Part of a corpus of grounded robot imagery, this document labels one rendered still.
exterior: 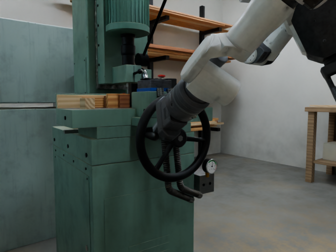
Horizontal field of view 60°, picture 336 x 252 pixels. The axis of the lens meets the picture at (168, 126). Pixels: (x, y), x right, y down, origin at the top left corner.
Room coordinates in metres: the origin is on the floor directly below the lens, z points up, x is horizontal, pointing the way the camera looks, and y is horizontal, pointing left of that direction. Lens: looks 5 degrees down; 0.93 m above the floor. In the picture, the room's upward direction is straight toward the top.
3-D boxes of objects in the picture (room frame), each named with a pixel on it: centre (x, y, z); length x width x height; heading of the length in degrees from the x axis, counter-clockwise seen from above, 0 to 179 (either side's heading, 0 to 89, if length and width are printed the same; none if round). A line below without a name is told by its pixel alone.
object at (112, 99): (1.18, 0.15, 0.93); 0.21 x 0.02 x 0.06; 124
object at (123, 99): (1.18, 0.11, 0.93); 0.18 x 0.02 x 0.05; 124
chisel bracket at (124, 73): (1.23, 0.17, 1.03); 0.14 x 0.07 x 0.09; 34
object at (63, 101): (1.24, 0.16, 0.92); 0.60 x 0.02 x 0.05; 124
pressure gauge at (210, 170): (1.18, -0.17, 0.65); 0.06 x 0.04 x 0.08; 124
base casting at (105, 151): (1.32, 0.23, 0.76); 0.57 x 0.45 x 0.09; 34
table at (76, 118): (1.14, 0.09, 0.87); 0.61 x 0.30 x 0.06; 124
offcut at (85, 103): (0.99, 0.27, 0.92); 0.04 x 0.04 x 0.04; 44
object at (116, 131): (1.16, 0.13, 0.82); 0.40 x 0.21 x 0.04; 124
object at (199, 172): (1.24, -0.13, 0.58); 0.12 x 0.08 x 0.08; 34
